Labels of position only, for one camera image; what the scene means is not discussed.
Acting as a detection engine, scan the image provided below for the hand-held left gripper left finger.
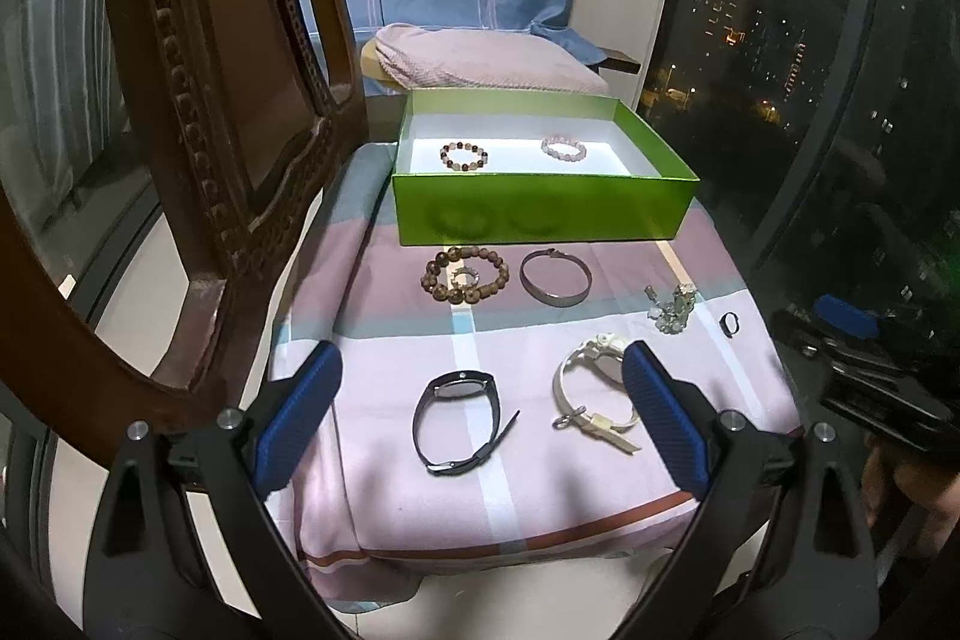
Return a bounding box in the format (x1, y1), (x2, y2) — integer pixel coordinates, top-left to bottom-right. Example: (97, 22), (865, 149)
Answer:
(81, 340), (353, 640)

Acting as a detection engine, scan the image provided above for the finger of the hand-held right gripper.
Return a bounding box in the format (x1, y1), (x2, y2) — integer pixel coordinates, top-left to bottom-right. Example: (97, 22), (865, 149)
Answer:
(814, 293), (880, 341)

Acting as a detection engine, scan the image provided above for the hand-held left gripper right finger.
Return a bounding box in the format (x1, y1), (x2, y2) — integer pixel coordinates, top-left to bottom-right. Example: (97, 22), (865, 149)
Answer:
(615, 340), (882, 640)

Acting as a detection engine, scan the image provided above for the white wristwatch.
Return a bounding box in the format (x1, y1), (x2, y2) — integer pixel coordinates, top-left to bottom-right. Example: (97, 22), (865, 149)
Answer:
(552, 331), (644, 455)

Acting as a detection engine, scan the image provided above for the black wristwatch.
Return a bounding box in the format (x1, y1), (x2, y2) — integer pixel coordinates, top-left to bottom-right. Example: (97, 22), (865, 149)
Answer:
(411, 370), (522, 477)

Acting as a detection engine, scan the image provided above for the silver metal bangle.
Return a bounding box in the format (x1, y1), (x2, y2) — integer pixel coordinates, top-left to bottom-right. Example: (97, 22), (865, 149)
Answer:
(520, 248), (593, 307)

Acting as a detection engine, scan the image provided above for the wooden bead bracelet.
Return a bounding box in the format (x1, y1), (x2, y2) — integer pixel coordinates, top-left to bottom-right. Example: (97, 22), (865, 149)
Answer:
(421, 244), (511, 305)

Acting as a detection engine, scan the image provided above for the green cardboard box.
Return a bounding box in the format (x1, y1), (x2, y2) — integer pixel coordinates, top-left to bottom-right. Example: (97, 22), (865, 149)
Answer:
(391, 89), (702, 247)

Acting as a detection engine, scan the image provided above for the person's right hand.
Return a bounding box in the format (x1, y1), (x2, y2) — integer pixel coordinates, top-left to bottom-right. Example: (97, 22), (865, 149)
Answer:
(861, 441), (960, 536)

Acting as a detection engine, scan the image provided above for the pink plaid cloth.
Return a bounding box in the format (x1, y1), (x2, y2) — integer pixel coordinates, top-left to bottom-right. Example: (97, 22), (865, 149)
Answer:
(266, 141), (800, 611)

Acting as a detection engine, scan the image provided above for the carved wooden chair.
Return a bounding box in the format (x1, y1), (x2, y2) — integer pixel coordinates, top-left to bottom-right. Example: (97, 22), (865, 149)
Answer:
(0, 0), (368, 513)

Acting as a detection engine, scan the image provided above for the yellow foam cushion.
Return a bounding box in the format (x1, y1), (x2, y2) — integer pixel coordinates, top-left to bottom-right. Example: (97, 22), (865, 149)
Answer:
(360, 40), (410, 86)

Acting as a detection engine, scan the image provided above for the pink pillow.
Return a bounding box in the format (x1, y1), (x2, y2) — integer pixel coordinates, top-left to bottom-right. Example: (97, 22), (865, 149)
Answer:
(375, 23), (610, 95)

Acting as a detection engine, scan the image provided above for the silver charm bracelet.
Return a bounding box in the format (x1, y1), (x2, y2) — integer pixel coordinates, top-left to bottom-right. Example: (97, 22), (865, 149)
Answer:
(641, 281), (700, 335)

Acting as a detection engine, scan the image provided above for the pink bead bracelet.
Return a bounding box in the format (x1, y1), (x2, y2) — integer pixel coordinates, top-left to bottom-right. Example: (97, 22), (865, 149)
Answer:
(541, 135), (587, 163)

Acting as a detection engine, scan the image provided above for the brown mixed bead bracelet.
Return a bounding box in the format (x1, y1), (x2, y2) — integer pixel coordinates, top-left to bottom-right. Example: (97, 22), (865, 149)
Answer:
(440, 141), (490, 175)

